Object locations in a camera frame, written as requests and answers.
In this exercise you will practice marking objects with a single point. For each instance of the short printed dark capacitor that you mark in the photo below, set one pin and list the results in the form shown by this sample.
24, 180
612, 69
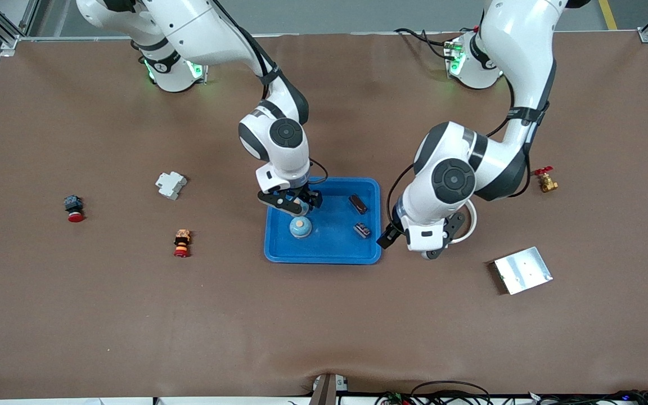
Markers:
362, 229

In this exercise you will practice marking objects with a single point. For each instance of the white curved plastic bracket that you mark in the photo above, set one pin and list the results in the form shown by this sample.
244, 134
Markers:
473, 225

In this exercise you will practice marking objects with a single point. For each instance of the red button orange yellow body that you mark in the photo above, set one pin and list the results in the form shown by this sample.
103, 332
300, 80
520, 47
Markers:
182, 243

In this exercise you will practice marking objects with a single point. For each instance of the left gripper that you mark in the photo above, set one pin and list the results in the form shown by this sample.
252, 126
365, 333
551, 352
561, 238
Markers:
387, 237

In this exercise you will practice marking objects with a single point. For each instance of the white circuit breaker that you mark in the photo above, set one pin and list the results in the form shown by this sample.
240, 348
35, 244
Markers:
171, 185

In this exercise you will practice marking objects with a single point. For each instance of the blue plastic tray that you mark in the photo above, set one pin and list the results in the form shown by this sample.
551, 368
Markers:
329, 247

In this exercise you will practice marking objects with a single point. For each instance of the long dark brown capacitor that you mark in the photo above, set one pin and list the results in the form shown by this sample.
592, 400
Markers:
357, 203

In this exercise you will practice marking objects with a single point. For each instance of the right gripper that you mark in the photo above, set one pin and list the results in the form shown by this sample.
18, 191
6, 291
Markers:
305, 196

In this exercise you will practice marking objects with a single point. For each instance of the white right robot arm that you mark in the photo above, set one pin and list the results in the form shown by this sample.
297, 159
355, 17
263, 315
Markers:
284, 152

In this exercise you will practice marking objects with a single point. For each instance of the red mushroom button black body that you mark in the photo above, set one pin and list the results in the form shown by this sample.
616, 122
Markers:
74, 208

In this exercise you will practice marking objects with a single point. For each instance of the brown paper table cover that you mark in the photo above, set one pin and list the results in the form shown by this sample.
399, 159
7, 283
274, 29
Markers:
324, 326

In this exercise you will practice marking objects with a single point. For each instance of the silver metal plate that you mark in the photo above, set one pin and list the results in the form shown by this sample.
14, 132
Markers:
522, 270

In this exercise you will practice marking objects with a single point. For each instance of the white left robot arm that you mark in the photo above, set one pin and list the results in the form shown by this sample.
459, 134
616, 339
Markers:
504, 56

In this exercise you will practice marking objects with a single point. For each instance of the metal clamp bracket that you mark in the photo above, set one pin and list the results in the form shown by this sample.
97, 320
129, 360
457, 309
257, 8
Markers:
327, 391

